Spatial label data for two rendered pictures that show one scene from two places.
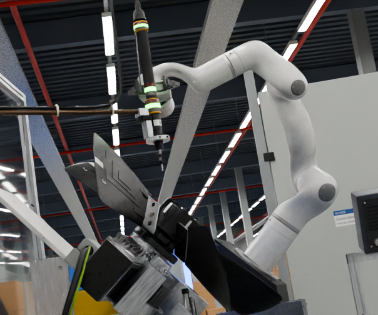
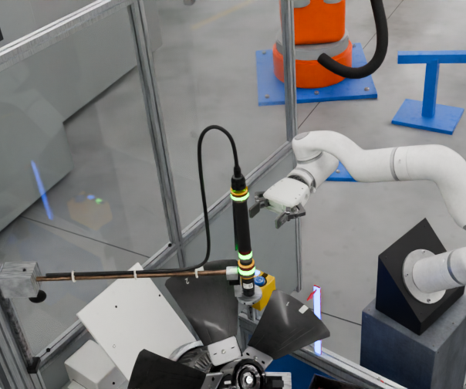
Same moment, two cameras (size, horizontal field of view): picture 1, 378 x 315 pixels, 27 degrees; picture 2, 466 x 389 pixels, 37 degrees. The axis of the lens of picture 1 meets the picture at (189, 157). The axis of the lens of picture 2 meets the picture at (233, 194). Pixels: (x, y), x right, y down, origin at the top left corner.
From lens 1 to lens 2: 229 cm
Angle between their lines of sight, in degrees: 59
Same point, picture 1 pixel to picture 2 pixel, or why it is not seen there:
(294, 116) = not seen: outside the picture
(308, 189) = not seen: outside the picture
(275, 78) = (450, 207)
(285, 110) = not seen: outside the picture
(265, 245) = (429, 280)
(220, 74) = (381, 179)
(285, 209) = (458, 267)
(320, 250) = not seen: outside the picture
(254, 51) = (429, 173)
